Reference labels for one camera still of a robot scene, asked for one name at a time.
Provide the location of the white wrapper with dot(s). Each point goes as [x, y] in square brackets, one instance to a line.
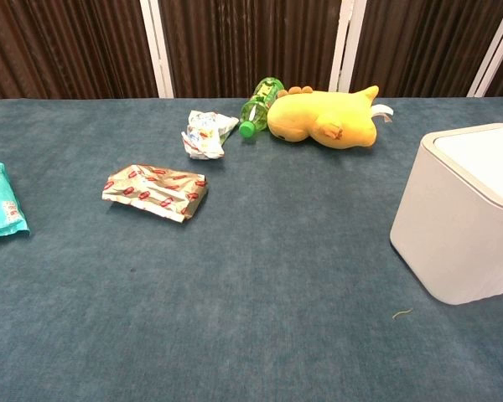
[205, 134]

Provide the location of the white square container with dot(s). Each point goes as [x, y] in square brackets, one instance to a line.
[452, 243]

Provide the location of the teal white snack bag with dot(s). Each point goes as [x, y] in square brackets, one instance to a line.
[4, 201]

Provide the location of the green plastic bottle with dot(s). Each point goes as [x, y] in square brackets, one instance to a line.
[255, 113]

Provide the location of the blue table mat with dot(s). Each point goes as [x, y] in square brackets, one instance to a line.
[251, 293]

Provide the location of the brown red crumpled wrapper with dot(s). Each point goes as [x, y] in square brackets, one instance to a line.
[155, 192]

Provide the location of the yellow plush toy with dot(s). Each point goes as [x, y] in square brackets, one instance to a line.
[318, 117]

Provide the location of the small green thread scrap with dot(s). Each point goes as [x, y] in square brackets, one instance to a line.
[402, 313]

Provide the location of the white partition frame post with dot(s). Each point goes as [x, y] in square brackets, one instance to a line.
[345, 46]
[488, 50]
[157, 50]

